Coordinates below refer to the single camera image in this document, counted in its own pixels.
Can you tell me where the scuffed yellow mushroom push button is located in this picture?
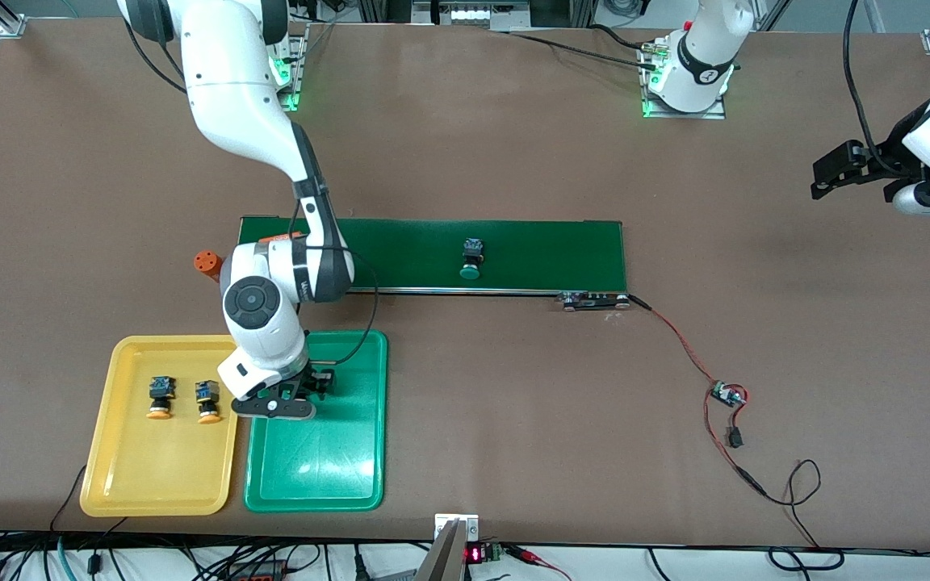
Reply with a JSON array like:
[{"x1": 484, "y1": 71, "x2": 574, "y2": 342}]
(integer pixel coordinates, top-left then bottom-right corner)
[{"x1": 146, "y1": 375, "x2": 175, "y2": 421}]

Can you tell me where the green plastic tray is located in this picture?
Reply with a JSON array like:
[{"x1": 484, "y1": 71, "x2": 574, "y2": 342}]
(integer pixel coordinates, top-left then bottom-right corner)
[{"x1": 244, "y1": 329, "x2": 389, "y2": 514}]

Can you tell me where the yellow plastic tray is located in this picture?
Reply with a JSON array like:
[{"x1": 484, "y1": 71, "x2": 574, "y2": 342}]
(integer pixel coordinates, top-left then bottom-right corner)
[{"x1": 79, "y1": 334, "x2": 247, "y2": 518}]

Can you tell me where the green conveyor belt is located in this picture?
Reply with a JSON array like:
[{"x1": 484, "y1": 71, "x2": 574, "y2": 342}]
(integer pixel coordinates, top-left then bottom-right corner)
[{"x1": 237, "y1": 215, "x2": 631, "y2": 312}]

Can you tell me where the red black clip lead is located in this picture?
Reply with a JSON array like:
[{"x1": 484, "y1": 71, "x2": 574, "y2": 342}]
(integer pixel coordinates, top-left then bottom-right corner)
[{"x1": 505, "y1": 545, "x2": 575, "y2": 581}]

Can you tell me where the grey device with white lights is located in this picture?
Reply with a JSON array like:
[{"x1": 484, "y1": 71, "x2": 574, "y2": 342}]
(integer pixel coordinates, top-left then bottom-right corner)
[{"x1": 411, "y1": 0, "x2": 532, "y2": 33}]

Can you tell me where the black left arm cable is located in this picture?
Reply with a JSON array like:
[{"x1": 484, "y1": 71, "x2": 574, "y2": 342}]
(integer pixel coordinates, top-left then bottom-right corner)
[{"x1": 841, "y1": 0, "x2": 902, "y2": 174}]

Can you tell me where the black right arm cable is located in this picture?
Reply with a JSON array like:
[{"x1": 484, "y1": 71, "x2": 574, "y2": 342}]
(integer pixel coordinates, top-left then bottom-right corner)
[{"x1": 121, "y1": 16, "x2": 379, "y2": 369}]

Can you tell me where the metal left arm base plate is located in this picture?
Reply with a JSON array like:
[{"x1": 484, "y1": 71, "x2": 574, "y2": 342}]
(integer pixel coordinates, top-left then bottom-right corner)
[{"x1": 641, "y1": 39, "x2": 729, "y2": 121}]

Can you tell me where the grey metal camera mount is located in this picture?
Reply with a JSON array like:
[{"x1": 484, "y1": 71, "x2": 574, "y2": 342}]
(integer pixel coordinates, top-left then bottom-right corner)
[{"x1": 413, "y1": 512, "x2": 481, "y2": 581}]

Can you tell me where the red black conveyor cable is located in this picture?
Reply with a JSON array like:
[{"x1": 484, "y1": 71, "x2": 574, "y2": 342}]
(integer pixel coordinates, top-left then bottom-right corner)
[{"x1": 625, "y1": 294, "x2": 766, "y2": 496}]

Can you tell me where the black cable beside yellow tray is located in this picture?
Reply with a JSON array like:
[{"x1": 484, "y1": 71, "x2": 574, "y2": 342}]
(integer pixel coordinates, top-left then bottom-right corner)
[{"x1": 49, "y1": 464, "x2": 88, "y2": 533}]

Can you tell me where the thin black looped cable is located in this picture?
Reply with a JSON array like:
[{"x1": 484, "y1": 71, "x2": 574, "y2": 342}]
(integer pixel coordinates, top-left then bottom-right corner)
[{"x1": 762, "y1": 458, "x2": 847, "y2": 571}]

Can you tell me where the black cable behind arm base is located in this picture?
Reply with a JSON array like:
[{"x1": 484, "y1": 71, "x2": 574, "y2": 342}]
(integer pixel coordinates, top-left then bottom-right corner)
[{"x1": 504, "y1": 23, "x2": 664, "y2": 73}]

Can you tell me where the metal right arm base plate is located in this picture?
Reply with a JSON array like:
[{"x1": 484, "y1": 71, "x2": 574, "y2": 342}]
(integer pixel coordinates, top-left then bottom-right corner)
[{"x1": 274, "y1": 23, "x2": 309, "y2": 113}]

